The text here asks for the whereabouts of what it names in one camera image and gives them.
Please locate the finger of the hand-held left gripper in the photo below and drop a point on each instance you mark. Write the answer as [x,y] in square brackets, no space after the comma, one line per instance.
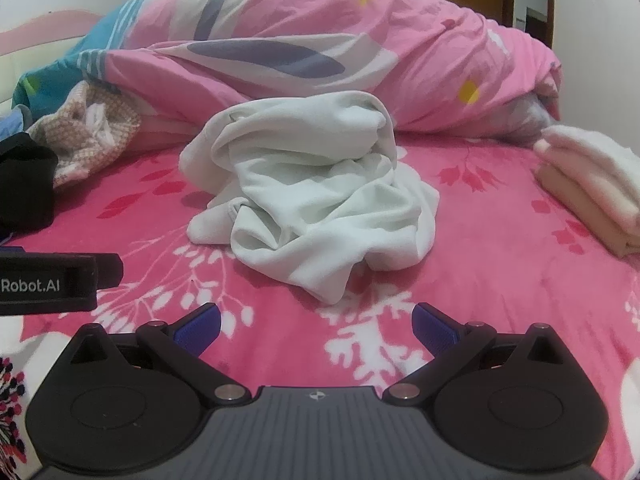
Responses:
[110,271]

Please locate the white sweatshirt orange bear print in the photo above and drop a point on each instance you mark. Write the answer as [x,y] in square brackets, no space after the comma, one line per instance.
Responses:
[310,185]

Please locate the black garment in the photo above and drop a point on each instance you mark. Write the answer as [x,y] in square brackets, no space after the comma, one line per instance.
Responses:
[25,185]

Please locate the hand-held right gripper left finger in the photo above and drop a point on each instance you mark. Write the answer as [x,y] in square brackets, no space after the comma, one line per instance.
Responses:
[199,329]

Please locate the pink flower print bed blanket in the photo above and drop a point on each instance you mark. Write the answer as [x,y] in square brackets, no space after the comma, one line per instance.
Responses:
[500,270]

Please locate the pink floral duvet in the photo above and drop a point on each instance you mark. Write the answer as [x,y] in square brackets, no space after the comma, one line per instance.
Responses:
[310,30]

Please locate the pink and white padded headboard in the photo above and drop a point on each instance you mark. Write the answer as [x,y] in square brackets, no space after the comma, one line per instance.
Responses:
[35,45]

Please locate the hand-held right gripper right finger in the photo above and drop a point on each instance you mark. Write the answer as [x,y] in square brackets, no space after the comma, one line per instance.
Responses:
[434,329]

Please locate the blue cloth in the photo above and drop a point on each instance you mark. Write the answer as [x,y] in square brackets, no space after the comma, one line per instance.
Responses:
[12,121]

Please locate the beige checked knit garment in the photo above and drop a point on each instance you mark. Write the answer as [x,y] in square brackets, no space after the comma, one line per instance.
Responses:
[75,130]

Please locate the folded cream garment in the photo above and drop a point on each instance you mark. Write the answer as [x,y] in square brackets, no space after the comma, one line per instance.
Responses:
[595,160]

